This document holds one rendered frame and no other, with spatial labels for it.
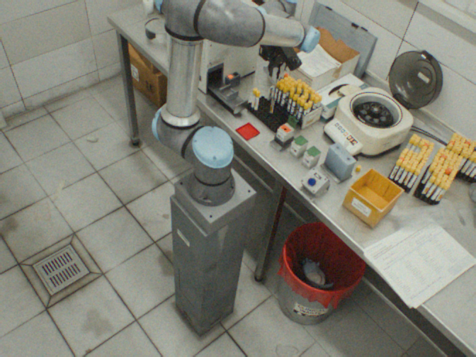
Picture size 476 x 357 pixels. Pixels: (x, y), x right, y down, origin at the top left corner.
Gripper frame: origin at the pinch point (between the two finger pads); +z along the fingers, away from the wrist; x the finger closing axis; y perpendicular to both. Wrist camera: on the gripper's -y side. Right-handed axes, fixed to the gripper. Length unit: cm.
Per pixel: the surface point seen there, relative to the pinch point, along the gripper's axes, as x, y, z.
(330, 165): 1.2, -33.5, 15.0
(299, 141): 5.0, -20.7, 11.1
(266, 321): 24, -42, 105
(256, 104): 3.6, 4.3, 12.6
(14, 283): 108, 48, 106
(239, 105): 9.6, 7.6, 12.3
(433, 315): 17, -91, 18
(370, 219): 8, -58, 15
